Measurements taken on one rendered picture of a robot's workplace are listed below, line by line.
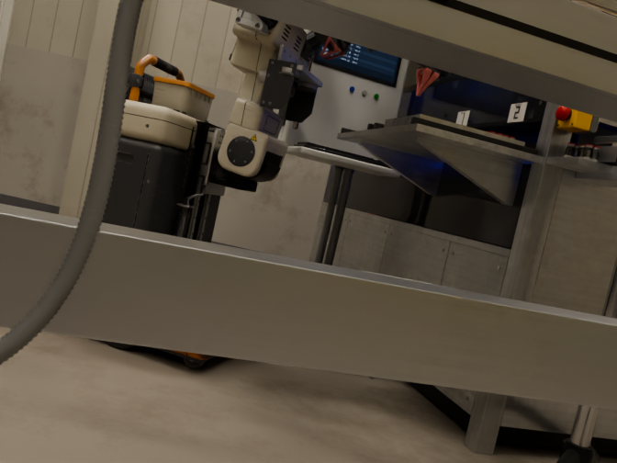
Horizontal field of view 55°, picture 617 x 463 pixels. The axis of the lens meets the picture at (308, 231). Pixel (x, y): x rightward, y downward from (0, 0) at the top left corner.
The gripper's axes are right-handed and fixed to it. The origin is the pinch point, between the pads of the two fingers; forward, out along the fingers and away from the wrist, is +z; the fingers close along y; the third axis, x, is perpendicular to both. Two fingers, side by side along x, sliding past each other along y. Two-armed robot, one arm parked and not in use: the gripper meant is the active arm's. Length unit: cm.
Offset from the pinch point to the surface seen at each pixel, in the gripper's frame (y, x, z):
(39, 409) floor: -61, -16, 112
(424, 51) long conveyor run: -36, -89, 19
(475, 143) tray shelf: 16.6, -11.8, 8.0
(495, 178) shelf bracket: 31.7, -3.5, 12.3
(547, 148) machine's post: 37.3, -12.9, -0.1
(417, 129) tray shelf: -0.8, -11.8, 11.7
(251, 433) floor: -11, -17, 102
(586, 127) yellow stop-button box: 39.2, -22.1, -7.3
